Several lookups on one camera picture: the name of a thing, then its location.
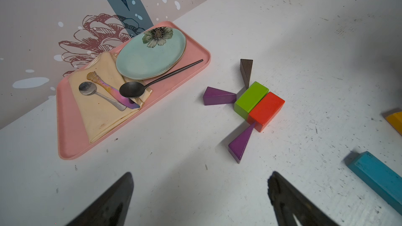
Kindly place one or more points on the beige napkin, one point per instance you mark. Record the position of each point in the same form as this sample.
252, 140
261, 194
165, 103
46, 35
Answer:
99, 115

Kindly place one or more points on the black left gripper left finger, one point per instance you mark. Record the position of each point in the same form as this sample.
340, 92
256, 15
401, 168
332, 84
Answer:
111, 208

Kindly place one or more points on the pink tray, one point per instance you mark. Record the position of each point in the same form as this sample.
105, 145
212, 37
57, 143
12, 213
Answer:
73, 140

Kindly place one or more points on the yellow long block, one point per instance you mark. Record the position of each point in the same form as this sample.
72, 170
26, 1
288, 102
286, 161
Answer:
395, 120

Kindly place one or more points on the silver spoon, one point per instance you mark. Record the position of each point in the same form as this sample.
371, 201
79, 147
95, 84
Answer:
89, 88

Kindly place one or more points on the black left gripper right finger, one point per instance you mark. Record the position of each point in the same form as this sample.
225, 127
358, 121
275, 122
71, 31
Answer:
291, 206

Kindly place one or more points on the dark brown triangle block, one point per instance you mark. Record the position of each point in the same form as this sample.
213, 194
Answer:
246, 69

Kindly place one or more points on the green rectangular block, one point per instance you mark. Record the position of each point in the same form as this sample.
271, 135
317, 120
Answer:
249, 99

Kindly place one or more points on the gold purple knife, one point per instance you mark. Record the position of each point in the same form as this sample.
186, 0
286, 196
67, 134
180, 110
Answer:
92, 76

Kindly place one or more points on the mint green flower plate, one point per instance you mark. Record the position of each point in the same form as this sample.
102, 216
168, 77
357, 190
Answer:
152, 53

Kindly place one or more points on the red rectangular block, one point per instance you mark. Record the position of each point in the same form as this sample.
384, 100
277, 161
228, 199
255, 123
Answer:
265, 111

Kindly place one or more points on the black spoon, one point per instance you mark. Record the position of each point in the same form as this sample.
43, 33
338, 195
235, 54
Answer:
136, 89

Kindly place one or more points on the teal long block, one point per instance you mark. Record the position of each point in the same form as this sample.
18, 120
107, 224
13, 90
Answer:
378, 176

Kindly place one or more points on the purple triangle block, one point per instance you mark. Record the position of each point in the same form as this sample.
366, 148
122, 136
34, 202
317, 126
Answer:
213, 96
239, 144

